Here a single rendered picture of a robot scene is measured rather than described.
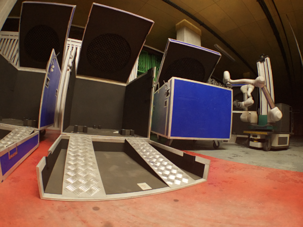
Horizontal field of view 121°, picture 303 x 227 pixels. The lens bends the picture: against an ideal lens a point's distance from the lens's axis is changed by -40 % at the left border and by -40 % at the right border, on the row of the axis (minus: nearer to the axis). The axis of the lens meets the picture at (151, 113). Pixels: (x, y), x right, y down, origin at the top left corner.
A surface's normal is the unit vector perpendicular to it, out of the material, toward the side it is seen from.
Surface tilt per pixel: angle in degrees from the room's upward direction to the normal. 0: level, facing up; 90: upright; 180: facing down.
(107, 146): 92
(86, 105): 90
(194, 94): 90
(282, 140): 90
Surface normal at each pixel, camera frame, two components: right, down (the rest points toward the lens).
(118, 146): 0.47, 0.01
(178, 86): 0.19, -0.05
